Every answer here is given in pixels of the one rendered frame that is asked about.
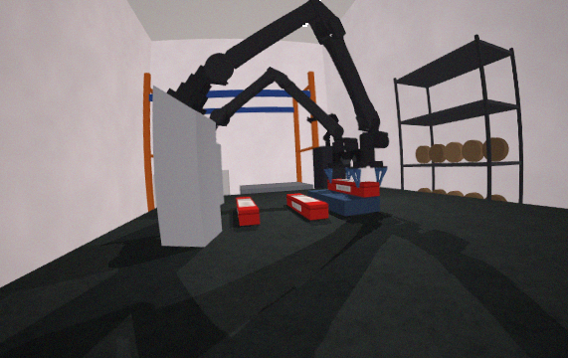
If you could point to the blue rectangular platform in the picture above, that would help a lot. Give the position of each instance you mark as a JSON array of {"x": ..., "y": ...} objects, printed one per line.
[{"x": 348, "y": 208}]

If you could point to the red box with white label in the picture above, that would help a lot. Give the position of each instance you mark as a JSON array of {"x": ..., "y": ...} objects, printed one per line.
[
  {"x": 366, "y": 188},
  {"x": 309, "y": 207},
  {"x": 249, "y": 212}
]

